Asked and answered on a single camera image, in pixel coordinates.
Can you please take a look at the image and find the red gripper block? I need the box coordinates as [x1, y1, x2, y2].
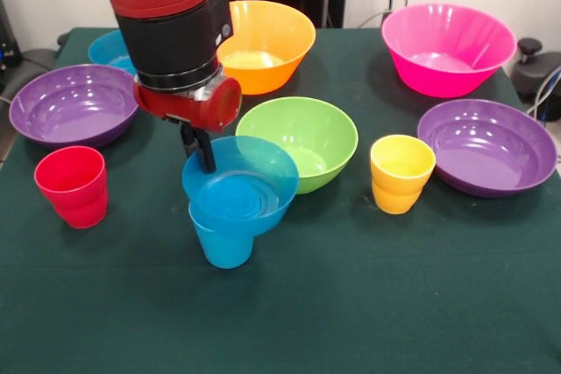
[132, 75, 244, 174]

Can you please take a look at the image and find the small blue plastic bowl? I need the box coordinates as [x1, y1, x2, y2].
[87, 30, 138, 78]
[181, 135, 301, 237]

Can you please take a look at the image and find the blue plastic cup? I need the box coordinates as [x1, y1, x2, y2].
[188, 201, 257, 270]

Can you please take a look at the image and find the green plastic bowl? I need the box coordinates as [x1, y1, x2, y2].
[235, 96, 359, 195]

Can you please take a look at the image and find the orange plastic bowl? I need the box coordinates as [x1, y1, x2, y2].
[216, 0, 316, 95]

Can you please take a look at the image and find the pink plastic bowl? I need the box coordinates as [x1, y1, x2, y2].
[380, 3, 518, 99]

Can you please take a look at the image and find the red plastic cup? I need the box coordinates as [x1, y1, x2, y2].
[33, 145, 109, 229]

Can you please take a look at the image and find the purple plastic bowl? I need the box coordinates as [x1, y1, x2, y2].
[8, 63, 141, 150]
[416, 98, 558, 199]

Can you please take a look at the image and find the dark green tablecloth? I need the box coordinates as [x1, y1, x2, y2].
[0, 25, 561, 374]

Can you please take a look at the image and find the grey rounded base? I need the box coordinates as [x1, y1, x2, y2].
[17, 47, 60, 81]

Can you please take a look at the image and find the yellow plastic cup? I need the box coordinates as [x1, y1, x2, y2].
[370, 134, 437, 215]

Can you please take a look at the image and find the black equipment box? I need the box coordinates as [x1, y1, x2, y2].
[0, 0, 23, 90]

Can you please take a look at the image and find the black clamp with knob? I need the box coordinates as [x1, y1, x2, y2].
[510, 37, 561, 102]

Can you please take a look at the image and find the bundle of light cables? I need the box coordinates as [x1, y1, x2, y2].
[525, 65, 561, 123]

